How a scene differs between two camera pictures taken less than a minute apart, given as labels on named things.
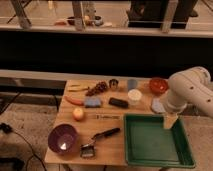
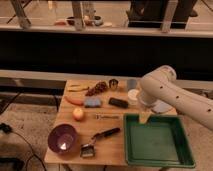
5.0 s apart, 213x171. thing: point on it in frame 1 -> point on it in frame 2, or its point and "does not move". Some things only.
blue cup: x=132 y=83 does not move
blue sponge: x=92 y=102 does not move
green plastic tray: x=149 y=144 does not move
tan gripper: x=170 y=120 -> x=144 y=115
